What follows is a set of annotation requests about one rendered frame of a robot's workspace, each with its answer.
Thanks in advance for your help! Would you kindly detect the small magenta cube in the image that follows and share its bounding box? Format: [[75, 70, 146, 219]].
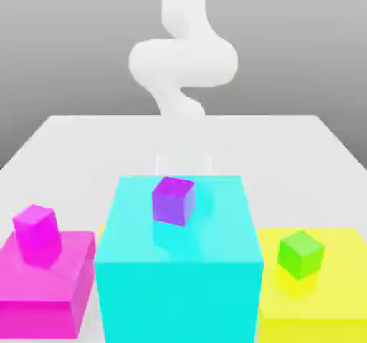
[[12, 204, 63, 270]]

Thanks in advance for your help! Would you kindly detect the small green cube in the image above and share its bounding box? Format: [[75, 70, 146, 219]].
[[277, 230, 325, 281]]

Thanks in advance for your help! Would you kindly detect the small purple cube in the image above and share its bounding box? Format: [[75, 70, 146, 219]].
[[151, 175, 196, 228]]

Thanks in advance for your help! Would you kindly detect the large yellow box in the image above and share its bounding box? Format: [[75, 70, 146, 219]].
[[98, 224, 367, 343]]

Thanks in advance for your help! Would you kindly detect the large magenta box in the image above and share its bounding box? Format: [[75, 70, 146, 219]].
[[0, 230, 97, 340]]

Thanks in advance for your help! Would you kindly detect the large cyan box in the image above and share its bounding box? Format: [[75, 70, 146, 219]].
[[93, 175, 265, 343]]

